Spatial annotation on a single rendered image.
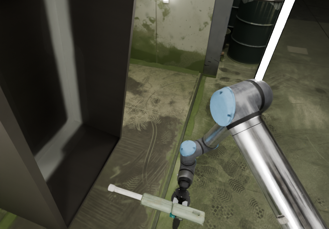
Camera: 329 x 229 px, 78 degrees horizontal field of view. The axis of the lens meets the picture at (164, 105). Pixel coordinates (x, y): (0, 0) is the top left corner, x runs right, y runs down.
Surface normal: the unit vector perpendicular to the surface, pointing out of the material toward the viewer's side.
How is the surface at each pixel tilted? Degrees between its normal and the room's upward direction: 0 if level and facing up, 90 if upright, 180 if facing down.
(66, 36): 90
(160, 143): 0
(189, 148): 11
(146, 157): 0
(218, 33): 90
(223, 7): 90
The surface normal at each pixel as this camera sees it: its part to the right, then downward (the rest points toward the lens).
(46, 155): 0.21, -0.68
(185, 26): -0.29, 0.65
